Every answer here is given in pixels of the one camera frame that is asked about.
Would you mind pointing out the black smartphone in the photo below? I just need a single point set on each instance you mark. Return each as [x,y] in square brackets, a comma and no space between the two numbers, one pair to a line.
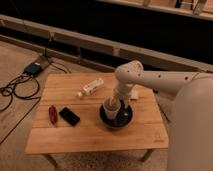
[69,116]

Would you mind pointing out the white ceramic cup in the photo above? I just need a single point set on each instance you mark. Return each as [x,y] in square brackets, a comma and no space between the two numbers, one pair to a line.
[111,107]

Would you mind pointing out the red brown small object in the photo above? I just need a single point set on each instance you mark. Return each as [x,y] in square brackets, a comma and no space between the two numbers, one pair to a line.
[53,114]

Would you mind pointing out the beige rectangular block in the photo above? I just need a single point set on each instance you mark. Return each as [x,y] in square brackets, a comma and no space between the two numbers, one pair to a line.
[134,95]

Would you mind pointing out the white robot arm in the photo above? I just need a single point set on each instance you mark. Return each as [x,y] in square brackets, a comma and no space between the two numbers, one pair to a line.
[191,131]

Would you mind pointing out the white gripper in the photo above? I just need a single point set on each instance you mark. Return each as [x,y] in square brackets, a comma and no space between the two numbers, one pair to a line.
[122,92]

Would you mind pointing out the wooden table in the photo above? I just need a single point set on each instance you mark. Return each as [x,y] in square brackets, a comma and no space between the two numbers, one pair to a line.
[145,131]

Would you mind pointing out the dark ceramic bowl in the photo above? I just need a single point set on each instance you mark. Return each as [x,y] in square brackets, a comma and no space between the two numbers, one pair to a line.
[123,118]

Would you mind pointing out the white bottle lying down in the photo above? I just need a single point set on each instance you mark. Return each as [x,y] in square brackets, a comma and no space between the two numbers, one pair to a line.
[90,87]

